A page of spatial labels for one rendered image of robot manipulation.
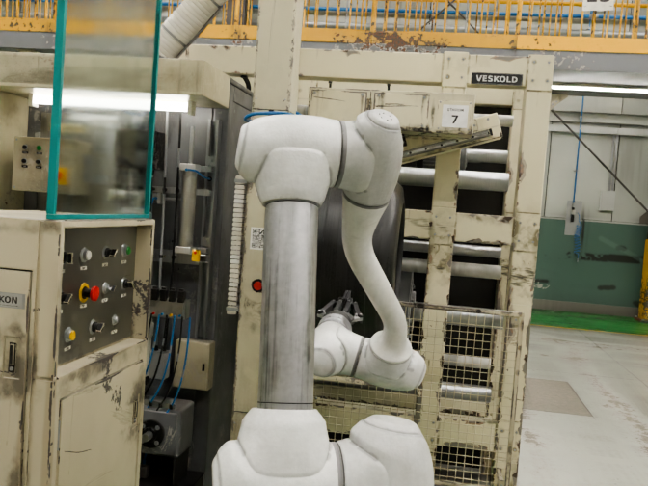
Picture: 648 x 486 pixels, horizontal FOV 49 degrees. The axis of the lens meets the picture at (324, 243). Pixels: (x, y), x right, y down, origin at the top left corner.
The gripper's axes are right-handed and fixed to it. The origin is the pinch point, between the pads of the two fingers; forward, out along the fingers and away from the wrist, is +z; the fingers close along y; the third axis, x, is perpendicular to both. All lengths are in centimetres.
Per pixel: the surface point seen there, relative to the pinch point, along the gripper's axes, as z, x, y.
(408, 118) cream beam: 70, -44, -11
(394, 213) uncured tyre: 24.8, -20.0, -10.9
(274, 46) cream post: 49, -68, 34
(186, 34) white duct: 81, -70, 77
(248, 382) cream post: 20, 42, 35
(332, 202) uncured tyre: 22.9, -22.8, 8.7
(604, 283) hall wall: 883, 296, -283
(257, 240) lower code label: 32.7, -5.0, 35.2
